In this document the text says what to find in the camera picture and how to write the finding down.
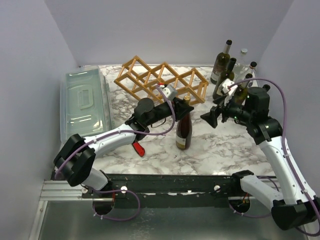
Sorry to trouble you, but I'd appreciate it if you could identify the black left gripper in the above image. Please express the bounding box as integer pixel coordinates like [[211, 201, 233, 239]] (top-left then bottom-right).
[[145, 96, 194, 127]]

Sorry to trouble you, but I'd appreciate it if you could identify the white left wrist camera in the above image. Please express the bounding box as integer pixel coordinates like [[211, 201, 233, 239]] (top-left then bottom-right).
[[158, 84, 178, 101]]

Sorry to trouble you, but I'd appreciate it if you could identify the green bottle silver foil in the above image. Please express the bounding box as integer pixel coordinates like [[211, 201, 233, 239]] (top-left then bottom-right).
[[233, 73, 253, 105]]

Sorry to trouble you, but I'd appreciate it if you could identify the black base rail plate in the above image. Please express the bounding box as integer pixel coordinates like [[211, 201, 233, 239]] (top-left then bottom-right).
[[80, 170, 250, 215]]

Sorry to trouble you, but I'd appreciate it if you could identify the aluminium extrusion rail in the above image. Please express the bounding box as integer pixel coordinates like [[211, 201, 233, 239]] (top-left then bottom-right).
[[39, 179, 88, 201]]

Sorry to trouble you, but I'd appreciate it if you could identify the red black utility knife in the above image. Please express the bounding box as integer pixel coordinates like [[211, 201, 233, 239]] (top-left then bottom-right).
[[132, 142, 146, 157]]

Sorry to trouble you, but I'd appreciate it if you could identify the red bottle gold foil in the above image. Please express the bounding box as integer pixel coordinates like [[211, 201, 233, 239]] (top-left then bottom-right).
[[175, 95, 193, 151]]

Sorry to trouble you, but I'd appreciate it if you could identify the clear plastic storage box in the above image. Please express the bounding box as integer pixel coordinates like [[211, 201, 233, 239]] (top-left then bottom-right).
[[60, 66, 115, 143]]

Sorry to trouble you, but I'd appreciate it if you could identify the clear tall bottle blue label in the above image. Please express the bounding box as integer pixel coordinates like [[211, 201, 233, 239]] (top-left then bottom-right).
[[234, 61, 257, 83]]

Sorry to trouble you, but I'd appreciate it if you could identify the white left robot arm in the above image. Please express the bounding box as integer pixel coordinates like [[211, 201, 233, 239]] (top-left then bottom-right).
[[53, 97, 194, 198]]

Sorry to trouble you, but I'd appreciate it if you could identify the wooden wine rack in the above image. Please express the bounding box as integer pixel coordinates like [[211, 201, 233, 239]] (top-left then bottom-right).
[[113, 55, 209, 105]]

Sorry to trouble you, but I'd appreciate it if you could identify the green wine bottle brown label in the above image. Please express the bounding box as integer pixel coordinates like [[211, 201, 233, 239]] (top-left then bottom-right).
[[210, 39, 233, 84]]

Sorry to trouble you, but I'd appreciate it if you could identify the dark bottle black neck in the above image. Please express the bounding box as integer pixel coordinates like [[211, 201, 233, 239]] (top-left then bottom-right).
[[212, 57, 237, 100], [262, 84, 271, 92]]

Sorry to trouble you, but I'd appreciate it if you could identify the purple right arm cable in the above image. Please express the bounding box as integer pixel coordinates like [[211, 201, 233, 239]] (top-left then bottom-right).
[[227, 78, 320, 237]]

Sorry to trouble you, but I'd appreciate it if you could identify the clear squat glass bottle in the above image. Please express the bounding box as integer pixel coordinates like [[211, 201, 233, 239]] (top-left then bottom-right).
[[233, 48, 248, 75]]

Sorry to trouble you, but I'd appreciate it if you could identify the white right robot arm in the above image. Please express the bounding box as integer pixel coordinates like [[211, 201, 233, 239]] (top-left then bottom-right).
[[201, 87, 320, 230]]

